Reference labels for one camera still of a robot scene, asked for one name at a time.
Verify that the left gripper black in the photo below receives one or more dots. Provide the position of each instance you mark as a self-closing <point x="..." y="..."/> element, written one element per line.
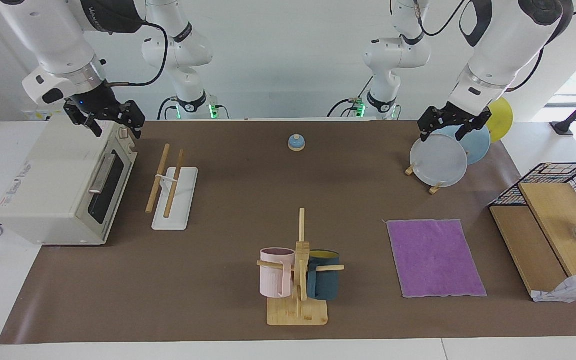
<point x="460" y="116"/>

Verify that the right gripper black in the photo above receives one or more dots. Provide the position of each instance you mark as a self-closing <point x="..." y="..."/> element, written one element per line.
<point x="90" y="100"/>

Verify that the purple and grey towel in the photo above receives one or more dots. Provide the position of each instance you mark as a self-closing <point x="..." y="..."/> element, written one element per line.
<point x="435" y="257"/>

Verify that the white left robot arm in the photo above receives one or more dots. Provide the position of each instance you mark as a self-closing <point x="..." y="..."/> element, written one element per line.
<point x="508" y="45"/>

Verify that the wooden plate rack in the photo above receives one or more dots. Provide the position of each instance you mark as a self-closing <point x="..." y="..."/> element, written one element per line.
<point x="436" y="189"/>

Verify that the white wooden-bar towel rack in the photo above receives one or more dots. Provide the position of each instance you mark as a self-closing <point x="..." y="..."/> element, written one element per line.
<point x="175" y="205"/>

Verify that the grey plate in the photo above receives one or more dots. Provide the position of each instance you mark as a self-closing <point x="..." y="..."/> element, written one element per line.
<point x="438" y="160"/>

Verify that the light blue plate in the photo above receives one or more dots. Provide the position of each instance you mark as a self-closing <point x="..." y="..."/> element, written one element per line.
<point x="478" y="147"/>

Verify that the yellow plate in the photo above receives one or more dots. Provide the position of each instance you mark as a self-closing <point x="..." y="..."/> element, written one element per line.
<point x="502" y="117"/>

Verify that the white power strip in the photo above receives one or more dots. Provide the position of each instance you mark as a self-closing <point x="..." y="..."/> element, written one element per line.
<point x="38" y="115"/>

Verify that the cream toaster oven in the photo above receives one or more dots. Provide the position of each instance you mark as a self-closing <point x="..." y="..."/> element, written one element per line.
<point x="48" y="185"/>

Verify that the wooden shelf box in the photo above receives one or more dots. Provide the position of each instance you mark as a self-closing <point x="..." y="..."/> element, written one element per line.
<point x="528" y="240"/>

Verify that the blue service bell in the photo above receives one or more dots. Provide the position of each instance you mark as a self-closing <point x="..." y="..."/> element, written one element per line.
<point x="296" y="144"/>

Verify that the brown table mat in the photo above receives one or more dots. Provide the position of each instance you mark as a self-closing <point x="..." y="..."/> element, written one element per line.
<point x="218" y="280"/>

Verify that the dark teal mug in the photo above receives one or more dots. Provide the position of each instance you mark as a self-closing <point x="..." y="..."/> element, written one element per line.
<point x="325" y="282"/>

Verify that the white patterned cloth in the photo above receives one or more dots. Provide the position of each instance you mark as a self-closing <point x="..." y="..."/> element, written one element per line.
<point x="573" y="291"/>

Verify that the pink mug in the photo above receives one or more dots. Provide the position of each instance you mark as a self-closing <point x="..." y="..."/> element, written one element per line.
<point x="273" y="275"/>

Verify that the wooden mug tree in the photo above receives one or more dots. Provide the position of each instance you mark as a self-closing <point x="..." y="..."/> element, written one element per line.
<point x="298" y="312"/>

